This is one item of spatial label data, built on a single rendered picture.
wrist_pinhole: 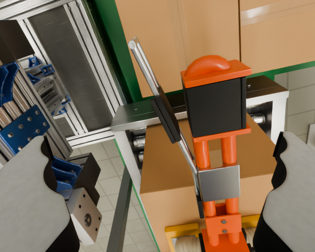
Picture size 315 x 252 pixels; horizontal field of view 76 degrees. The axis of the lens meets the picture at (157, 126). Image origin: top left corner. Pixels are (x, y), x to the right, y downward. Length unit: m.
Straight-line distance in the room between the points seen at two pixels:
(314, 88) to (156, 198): 1.43
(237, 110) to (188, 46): 0.56
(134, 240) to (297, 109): 2.03
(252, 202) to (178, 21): 0.61
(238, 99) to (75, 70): 1.07
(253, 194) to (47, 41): 1.14
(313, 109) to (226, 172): 1.55
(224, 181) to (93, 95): 1.03
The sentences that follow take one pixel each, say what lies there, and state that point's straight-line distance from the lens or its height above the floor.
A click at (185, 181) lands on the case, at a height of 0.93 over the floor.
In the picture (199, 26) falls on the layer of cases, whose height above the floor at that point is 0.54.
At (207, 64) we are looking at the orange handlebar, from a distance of 0.25.
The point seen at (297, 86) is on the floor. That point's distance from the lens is 1.68.
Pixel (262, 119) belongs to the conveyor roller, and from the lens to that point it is 0.98.
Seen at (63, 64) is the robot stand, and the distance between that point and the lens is 1.25.
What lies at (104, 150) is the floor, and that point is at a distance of 1.70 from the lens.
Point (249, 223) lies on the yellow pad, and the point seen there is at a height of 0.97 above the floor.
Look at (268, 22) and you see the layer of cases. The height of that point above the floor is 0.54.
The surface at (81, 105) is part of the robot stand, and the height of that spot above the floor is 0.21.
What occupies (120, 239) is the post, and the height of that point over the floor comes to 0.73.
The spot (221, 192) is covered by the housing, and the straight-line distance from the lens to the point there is 0.35.
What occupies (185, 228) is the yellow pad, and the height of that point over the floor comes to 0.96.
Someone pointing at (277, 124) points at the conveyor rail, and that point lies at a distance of 0.97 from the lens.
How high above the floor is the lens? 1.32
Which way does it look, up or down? 61 degrees down
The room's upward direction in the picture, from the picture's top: 180 degrees counter-clockwise
